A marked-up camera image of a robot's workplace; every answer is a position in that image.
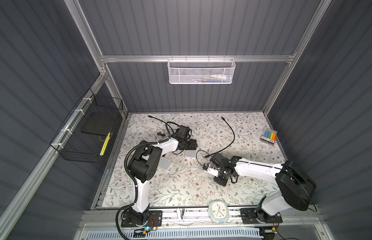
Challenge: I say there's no long black cable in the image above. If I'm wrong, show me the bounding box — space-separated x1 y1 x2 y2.
203 116 236 159
147 115 175 136

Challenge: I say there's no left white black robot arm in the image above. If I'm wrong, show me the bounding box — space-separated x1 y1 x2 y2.
124 125 197 225

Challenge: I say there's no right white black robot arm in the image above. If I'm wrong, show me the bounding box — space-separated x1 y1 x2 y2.
202 153 316 224

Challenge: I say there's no floral patterned table mat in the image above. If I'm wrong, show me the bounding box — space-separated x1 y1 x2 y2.
102 112 286 208

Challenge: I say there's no mint green alarm clock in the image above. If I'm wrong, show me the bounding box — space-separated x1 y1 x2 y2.
208 200 229 224

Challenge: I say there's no pack of coloured markers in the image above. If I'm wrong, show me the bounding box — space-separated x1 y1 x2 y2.
260 128 277 146

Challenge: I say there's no yellow black striped marker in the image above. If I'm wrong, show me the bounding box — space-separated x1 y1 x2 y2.
100 132 112 156

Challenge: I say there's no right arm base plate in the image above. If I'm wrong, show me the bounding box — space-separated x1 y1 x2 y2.
240 208 283 224

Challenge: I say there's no white ventilated cable duct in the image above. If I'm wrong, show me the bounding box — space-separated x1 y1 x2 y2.
83 226 264 240

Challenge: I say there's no white wire mesh basket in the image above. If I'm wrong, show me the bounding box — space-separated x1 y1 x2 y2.
167 57 236 85

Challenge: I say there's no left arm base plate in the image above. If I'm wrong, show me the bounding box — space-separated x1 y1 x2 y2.
120 209 163 228

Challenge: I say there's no black wire wall basket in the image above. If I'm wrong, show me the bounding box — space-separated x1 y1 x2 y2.
51 90 124 164

